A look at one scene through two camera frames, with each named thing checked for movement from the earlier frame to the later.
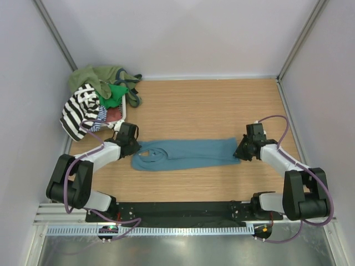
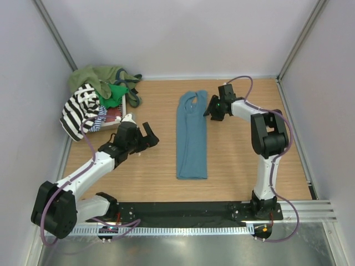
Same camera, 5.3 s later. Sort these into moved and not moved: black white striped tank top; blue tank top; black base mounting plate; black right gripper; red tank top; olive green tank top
Moved: black right gripper; blue tank top
Not moved: olive green tank top; black white striped tank top; red tank top; black base mounting plate
